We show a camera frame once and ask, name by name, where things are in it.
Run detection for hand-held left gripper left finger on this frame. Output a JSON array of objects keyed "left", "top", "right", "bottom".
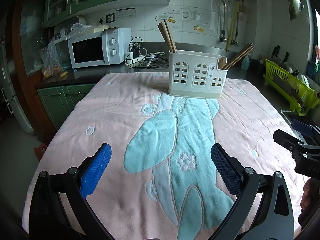
[{"left": 28, "top": 142, "right": 112, "bottom": 240}]

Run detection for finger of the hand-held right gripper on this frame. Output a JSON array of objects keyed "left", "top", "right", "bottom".
[
  {"left": 292, "top": 119, "right": 320, "bottom": 145},
  {"left": 273, "top": 129, "right": 320, "bottom": 158}
]

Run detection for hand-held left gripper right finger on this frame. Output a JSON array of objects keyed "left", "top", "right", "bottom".
[{"left": 211, "top": 143, "right": 295, "bottom": 240}]

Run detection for white plastic chopstick holder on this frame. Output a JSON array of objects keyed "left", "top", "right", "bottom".
[{"left": 167, "top": 51, "right": 228, "bottom": 99}]

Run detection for bunch of wooden chopsticks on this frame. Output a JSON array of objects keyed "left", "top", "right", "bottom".
[{"left": 157, "top": 20, "right": 254, "bottom": 71}]

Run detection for long wooden chopstick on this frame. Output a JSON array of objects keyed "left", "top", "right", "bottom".
[{"left": 157, "top": 23, "right": 174, "bottom": 53}]

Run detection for person's right hand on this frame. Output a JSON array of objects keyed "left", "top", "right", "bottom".
[{"left": 299, "top": 179, "right": 320, "bottom": 228}]

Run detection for steel sink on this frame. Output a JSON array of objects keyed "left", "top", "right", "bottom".
[{"left": 280, "top": 109, "right": 302, "bottom": 125}]

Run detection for white dishes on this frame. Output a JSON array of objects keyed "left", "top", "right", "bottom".
[{"left": 297, "top": 74, "right": 311, "bottom": 88}]

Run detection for lime green dish rack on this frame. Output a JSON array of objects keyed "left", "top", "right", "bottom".
[{"left": 263, "top": 59, "right": 320, "bottom": 117}]

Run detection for red item on floor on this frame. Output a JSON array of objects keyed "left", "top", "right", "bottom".
[{"left": 33, "top": 143, "right": 48, "bottom": 162}]

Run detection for pink printed towel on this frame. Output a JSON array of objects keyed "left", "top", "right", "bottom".
[{"left": 22, "top": 72, "right": 312, "bottom": 240}]

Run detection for green base cabinet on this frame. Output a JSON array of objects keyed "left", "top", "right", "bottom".
[{"left": 37, "top": 84, "right": 97, "bottom": 130}]

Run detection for silver refrigerator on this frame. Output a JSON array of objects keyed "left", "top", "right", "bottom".
[{"left": 0, "top": 34, "right": 34, "bottom": 135}]

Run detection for brown framed glass door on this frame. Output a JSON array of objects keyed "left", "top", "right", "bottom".
[{"left": 10, "top": 0, "right": 60, "bottom": 147}]

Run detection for white power strip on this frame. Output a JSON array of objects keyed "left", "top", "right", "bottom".
[{"left": 125, "top": 52, "right": 146, "bottom": 64}]

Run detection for clear plastic bag with food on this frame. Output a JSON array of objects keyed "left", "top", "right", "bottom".
[{"left": 39, "top": 36, "right": 69, "bottom": 79}]

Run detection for grey metal pipe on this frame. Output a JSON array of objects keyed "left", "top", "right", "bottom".
[{"left": 234, "top": 0, "right": 245, "bottom": 46}]

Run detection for hanging metal wok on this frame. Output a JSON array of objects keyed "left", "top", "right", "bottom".
[{"left": 285, "top": 0, "right": 306, "bottom": 22}]

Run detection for white microwave oven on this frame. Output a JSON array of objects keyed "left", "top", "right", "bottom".
[{"left": 67, "top": 27, "right": 132, "bottom": 69}]

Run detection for white kitchen appliance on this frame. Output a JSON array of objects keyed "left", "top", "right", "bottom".
[{"left": 53, "top": 25, "right": 73, "bottom": 42}]

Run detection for crumpled clear plastic bag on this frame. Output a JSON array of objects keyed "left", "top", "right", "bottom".
[{"left": 65, "top": 23, "right": 100, "bottom": 39}]

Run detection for bundle of grey cables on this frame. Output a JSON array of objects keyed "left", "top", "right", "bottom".
[{"left": 140, "top": 52, "right": 170, "bottom": 69}]

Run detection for yellow gas hose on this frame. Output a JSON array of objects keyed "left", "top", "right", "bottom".
[{"left": 226, "top": 1, "right": 239, "bottom": 52}]

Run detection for grey metal hose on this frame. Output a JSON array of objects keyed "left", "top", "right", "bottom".
[{"left": 220, "top": 0, "right": 227, "bottom": 43}]

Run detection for white wall label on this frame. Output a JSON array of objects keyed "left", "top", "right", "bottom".
[{"left": 115, "top": 7, "right": 137, "bottom": 19}]

